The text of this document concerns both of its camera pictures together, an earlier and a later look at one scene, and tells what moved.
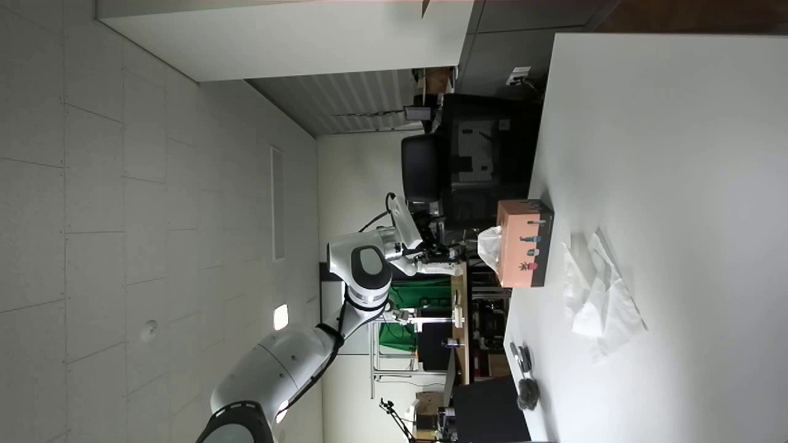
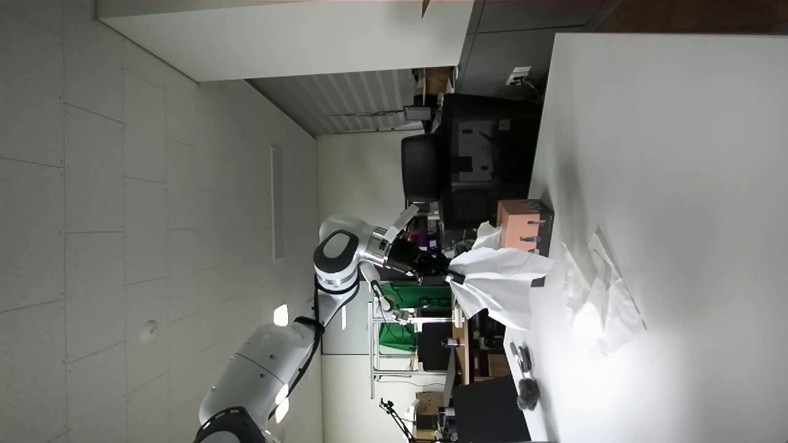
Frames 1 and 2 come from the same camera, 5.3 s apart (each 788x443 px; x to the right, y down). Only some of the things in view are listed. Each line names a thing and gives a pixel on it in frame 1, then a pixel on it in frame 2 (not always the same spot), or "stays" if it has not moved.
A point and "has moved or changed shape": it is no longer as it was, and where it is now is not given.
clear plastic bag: x=491 y=244 has moved or changed shape
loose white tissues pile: x=598 y=302 stays
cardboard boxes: x=433 y=79 stays
